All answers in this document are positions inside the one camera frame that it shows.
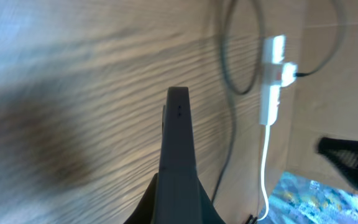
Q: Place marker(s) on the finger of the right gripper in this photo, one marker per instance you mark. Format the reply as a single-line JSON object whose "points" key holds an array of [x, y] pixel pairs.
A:
{"points": [[343, 155]]}

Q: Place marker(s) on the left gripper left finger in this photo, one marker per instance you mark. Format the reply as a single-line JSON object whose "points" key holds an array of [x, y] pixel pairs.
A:
{"points": [[144, 211]]}

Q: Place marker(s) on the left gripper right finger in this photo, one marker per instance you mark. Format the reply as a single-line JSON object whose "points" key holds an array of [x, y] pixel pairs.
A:
{"points": [[208, 213]]}

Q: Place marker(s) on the smartphone with blue screen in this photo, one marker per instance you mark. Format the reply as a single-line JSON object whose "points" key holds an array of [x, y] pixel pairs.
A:
{"points": [[177, 198]]}

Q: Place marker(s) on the white charger plug adapter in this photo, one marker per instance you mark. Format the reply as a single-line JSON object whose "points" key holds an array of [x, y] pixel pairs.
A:
{"points": [[289, 71]]}

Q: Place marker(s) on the colourful patterned mat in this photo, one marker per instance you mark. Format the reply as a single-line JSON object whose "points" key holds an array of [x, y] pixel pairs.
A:
{"points": [[296, 199]]}

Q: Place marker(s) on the white power strip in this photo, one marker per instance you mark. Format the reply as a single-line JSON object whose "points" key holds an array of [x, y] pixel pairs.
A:
{"points": [[272, 69]]}

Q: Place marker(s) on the cardboard wall panel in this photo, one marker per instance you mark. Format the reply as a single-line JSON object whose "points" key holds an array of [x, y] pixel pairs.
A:
{"points": [[326, 104]]}

